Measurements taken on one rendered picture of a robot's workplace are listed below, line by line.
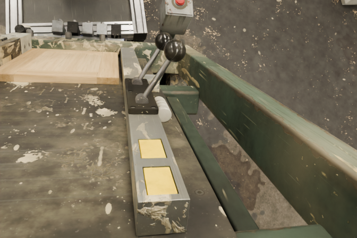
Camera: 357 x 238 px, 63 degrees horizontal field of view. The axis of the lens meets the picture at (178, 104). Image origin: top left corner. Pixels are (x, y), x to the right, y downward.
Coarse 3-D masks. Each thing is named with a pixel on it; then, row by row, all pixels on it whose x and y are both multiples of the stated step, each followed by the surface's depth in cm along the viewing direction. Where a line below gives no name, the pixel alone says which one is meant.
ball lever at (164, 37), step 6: (156, 36) 59; (162, 36) 58; (168, 36) 59; (156, 42) 59; (162, 42) 58; (162, 48) 59; (156, 54) 60; (150, 60) 60; (144, 72) 61; (138, 78) 61
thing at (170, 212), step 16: (128, 48) 112; (128, 64) 84; (128, 128) 46; (144, 128) 42; (160, 128) 43; (128, 144) 45; (144, 160) 34; (160, 160) 34; (176, 176) 31; (144, 192) 28; (144, 208) 27; (160, 208) 27; (176, 208) 28; (144, 224) 27; (160, 224) 28; (176, 224) 28
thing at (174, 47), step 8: (176, 40) 48; (168, 48) 47; (176, 48) 47; (184, 48) 48; (168, 56) 48; (176, 56) 47; (168, 64) 49; (160, 72) 49; (152, 80) 50; (152, 88) 50; (136, 96) 51; (144, 96) 50
